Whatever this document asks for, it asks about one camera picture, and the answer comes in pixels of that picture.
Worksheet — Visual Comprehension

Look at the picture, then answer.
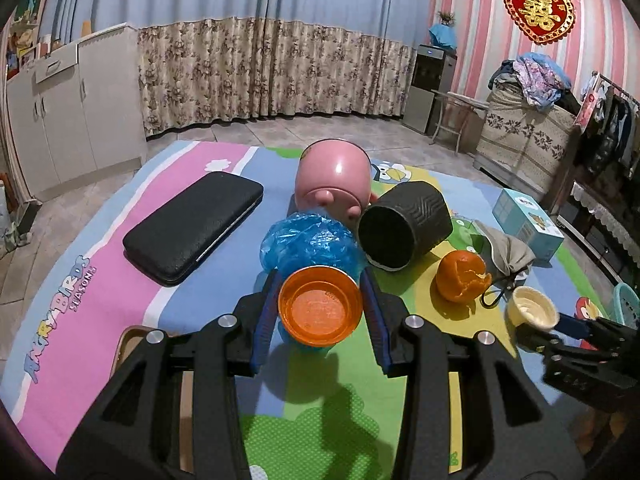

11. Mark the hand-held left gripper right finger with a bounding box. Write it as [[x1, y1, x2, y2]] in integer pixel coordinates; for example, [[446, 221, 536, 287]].
[[360, 266, 586, 480]]

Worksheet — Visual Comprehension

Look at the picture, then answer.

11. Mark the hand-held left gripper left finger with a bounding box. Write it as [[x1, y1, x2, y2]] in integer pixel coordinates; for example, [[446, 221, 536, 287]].
[[55, 273, 284, 480]]

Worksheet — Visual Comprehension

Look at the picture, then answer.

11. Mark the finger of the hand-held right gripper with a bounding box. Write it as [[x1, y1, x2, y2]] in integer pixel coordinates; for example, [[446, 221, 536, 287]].
[[559, 314, 588, 338], [517, 330, 566, 356]]

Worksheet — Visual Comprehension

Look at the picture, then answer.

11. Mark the white paper cup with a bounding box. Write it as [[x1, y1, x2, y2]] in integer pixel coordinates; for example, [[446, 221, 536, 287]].
[[505, 286, 560, 333]]

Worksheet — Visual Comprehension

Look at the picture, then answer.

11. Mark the orange plastic bowl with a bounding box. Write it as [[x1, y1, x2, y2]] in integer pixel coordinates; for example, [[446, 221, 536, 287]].
[[277, 266, 363, 347]]

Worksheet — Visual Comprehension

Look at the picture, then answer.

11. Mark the teal plastic mesh basket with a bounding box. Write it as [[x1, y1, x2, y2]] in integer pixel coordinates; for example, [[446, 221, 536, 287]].
[[612, 282, 640, 326]]

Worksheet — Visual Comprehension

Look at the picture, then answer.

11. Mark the blue plastic bag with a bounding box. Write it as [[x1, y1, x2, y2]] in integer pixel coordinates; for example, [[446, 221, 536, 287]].
[[259, 212, 368, 358]]

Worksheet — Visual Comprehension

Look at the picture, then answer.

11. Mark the peeled orange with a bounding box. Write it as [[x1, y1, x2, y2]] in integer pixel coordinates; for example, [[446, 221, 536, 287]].
[[435, 250, 492, 304]]

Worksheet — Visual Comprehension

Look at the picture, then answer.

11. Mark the grey cloth pouch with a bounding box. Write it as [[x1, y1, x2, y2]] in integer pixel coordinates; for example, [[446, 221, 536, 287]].
[[472, 220, 536, 308]]

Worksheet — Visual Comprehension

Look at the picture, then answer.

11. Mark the black textured cup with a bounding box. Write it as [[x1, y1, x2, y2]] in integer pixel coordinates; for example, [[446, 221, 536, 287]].
[[357, 181, 455, 273]]

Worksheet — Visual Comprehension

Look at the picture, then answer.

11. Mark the light blue tissue box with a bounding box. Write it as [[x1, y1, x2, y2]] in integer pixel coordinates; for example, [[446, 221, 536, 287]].
[[491, 187, 566, 263]]

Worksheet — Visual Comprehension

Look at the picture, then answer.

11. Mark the black rectangular case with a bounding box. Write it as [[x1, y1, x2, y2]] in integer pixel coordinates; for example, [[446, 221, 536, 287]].
[[122, 171, 265, 288]]

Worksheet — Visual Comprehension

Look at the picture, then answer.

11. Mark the low cabinet with lace cover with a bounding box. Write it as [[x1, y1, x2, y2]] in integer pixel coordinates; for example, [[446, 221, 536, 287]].
[[557, 180, 640, 281]]

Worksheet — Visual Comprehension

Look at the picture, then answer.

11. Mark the pink mug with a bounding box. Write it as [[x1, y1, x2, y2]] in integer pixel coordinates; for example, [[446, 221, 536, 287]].
[[295, 140, 373, 221]]

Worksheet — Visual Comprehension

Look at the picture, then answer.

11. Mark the patterned cloth covered cabinet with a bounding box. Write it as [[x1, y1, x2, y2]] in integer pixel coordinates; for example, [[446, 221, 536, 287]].
[[472, 82, 583, 201]]

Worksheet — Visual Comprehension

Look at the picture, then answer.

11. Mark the row of hanging clothes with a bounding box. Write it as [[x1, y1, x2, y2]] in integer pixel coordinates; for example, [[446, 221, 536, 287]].
[[582, 87, 640, 181]]

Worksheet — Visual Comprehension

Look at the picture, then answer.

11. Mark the cartoon bird printed blanket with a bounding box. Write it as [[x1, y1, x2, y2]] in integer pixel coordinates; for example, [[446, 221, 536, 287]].
[[10, 140, 640, 480]]

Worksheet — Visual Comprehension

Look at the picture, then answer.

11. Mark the pink gift bag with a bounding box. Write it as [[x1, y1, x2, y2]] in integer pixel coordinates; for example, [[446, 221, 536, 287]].
[[575, 87, 603, 128]]

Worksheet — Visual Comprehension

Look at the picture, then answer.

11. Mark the grey water dispenser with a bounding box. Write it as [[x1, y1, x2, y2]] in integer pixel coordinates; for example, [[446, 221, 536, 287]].
[[402, 44, 458, 136]]

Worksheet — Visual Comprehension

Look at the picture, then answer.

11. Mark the small metal side table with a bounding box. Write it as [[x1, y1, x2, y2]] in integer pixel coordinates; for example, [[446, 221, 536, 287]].
[[431, 89, 491, 156]]

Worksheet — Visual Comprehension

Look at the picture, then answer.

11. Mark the metal clothes rack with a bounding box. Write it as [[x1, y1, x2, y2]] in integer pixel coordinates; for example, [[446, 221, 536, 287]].
[[580, 72, 640, 181]]

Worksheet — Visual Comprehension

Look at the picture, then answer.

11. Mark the pile of clothes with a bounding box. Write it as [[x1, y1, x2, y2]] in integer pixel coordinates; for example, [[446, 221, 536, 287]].
[[490, 51, 573, 108]]

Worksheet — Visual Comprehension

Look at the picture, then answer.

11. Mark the blue floral curtain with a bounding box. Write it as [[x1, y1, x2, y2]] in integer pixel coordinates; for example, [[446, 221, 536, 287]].
[[37, 0, 433, 138]]

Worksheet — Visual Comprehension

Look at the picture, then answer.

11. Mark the white cabinet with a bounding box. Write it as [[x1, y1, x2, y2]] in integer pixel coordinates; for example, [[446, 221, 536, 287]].
[[5, 22, 148, 201]]

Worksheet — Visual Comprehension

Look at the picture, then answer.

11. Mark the blue plastic cover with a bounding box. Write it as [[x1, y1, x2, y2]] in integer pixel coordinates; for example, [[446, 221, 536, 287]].
[[428, 22, 458, 51]]

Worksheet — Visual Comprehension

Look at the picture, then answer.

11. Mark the red heart wall decoration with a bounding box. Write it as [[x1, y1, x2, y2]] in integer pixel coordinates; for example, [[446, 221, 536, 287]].
[[502, 0, 576, 45]]

